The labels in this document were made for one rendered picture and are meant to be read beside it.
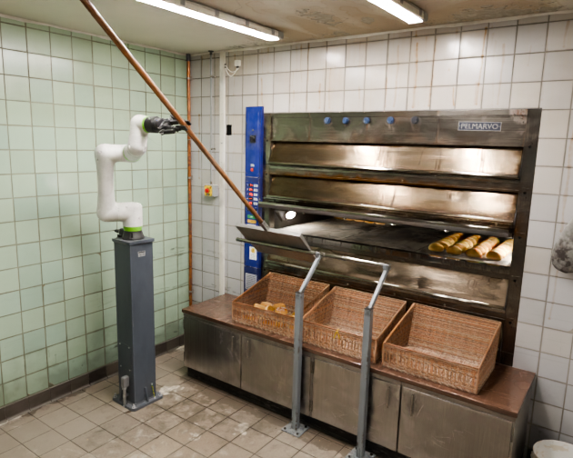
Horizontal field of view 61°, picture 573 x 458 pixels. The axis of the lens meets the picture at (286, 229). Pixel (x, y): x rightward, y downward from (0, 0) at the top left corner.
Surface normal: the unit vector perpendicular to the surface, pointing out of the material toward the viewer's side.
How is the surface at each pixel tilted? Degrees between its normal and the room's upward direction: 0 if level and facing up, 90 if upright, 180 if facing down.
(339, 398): 89
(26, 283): 90
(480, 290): 70
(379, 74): 90
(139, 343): 90
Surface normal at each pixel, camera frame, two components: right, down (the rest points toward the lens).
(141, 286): 0.79, 0.13
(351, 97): -0.58, 0.13
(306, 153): -0.54, -0.21
